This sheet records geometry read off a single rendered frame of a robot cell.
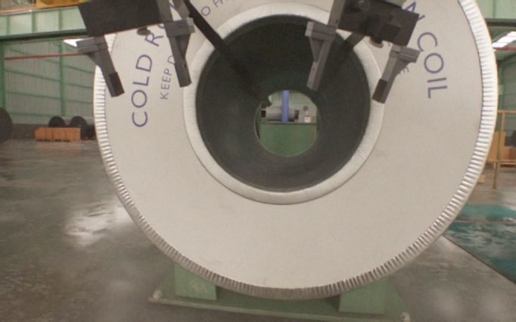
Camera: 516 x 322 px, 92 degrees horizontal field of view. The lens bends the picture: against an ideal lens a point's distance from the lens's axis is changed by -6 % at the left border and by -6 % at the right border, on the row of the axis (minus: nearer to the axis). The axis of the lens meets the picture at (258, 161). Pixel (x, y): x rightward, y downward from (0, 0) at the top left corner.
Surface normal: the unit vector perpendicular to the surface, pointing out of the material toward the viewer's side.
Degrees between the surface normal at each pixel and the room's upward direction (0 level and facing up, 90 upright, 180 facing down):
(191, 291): 90
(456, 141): 90
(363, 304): 90
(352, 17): 114
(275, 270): 90
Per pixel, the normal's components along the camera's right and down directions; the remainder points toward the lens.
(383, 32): 0.04, 0.78
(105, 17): -0.09, 0.49
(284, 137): -0.12, 0.10
